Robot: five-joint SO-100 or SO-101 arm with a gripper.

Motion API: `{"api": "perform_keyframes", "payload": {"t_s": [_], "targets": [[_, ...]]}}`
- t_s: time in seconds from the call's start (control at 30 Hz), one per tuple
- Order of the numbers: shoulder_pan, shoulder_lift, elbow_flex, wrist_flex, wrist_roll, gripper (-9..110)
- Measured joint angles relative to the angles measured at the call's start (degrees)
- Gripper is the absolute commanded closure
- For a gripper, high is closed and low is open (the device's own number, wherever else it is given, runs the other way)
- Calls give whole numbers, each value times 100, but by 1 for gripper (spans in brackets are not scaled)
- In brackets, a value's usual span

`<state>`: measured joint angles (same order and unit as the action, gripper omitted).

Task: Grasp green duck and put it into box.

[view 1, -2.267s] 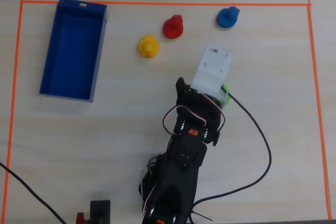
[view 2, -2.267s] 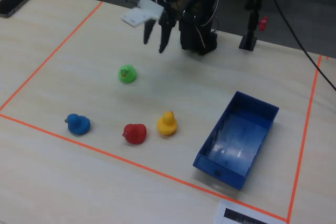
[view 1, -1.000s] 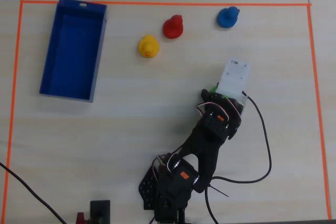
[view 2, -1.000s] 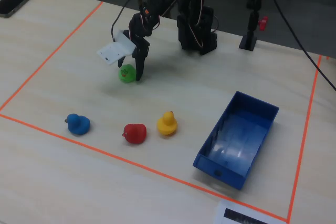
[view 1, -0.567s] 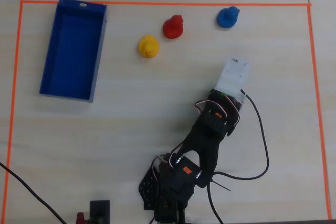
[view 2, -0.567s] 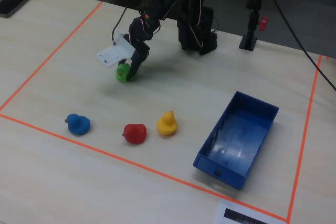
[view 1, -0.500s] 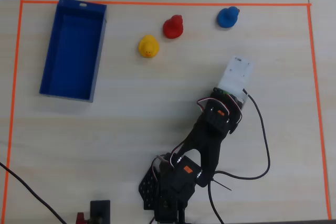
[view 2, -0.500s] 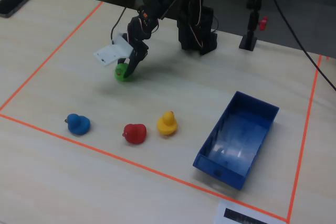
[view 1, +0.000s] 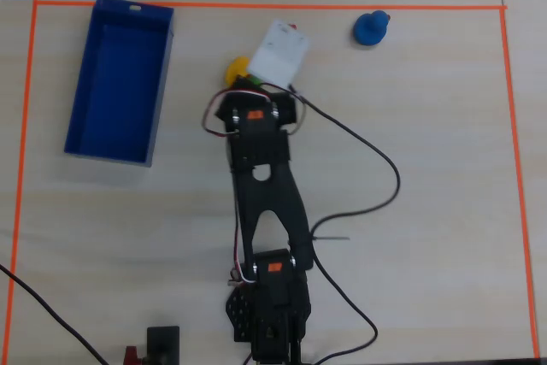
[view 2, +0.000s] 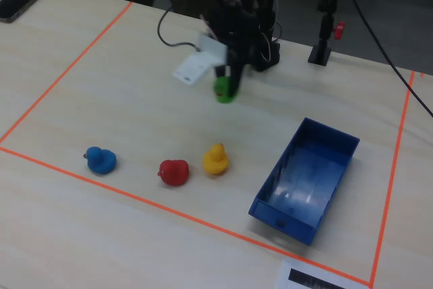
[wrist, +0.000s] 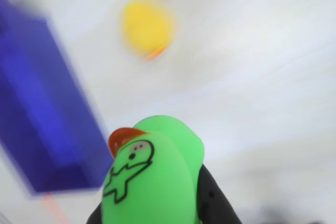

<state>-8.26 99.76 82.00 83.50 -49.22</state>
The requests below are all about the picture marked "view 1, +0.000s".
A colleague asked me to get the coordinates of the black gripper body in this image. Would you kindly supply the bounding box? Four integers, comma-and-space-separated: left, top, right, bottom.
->
232, 75, 258, 95

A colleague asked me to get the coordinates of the yellow rubber duck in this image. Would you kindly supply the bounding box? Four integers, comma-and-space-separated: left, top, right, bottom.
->
225, 56, 252, 86

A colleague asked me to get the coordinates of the blue rectangular plastic box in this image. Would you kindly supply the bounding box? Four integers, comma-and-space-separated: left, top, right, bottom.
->
63, 0, 175, 168

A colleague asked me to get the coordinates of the blue rubber duck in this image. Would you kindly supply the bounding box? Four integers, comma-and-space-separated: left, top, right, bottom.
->
352, 9, 391, 47

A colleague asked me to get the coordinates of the orange tape strip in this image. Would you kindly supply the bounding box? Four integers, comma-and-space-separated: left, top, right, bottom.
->
32, 0, 509, 11
499, 6, 541, 360
0, 0, 39, 365

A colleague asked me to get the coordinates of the black table clamp plate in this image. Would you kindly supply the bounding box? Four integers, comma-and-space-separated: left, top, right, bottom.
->
146, 326, 181, 365

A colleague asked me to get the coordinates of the black camera cable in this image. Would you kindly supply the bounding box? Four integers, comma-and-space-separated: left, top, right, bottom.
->
288, 82, 402, 365

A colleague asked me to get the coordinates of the black cable on table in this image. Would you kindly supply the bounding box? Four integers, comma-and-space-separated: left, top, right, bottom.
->
0, 263, 110, 365

